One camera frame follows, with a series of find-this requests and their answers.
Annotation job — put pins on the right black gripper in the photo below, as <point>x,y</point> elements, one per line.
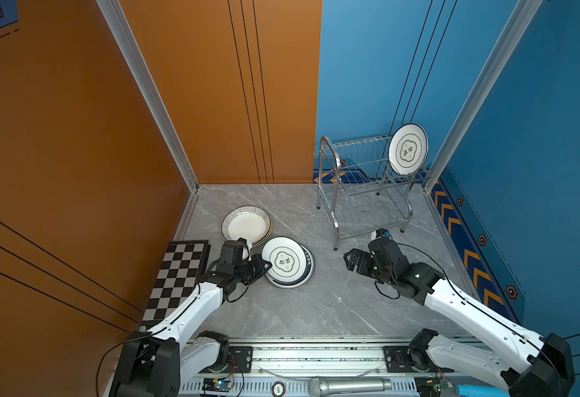
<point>363,256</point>

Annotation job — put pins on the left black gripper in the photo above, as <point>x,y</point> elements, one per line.
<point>260,270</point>

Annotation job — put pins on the white plate flower emblem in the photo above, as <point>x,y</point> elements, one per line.
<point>287,258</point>

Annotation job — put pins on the white deep plate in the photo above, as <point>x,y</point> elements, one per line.
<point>247,222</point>

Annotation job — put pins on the silver wire dish rack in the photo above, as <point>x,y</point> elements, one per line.
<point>359,189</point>

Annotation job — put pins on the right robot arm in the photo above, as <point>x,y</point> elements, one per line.
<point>516,360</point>

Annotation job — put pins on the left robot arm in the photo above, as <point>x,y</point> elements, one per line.
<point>157,362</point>

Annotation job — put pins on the black white chessboard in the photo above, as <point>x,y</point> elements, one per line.
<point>183,265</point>

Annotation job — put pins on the round black white sticker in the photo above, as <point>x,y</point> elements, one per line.
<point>278,389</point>

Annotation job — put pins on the green circuit board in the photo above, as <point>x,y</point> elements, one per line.
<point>217,387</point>

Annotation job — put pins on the light blue cylinder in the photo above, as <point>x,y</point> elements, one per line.
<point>478,391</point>

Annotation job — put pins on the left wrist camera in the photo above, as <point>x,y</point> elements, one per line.
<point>246,246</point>

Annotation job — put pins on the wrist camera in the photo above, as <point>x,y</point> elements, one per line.
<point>246,246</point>
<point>380,233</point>

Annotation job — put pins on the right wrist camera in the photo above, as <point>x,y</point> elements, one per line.
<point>380,233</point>

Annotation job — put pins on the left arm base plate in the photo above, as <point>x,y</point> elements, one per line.
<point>242,356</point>

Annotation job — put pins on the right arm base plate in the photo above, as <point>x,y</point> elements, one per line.
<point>404,359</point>

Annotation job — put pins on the aluminium rail frame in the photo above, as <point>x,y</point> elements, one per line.
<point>321,358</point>

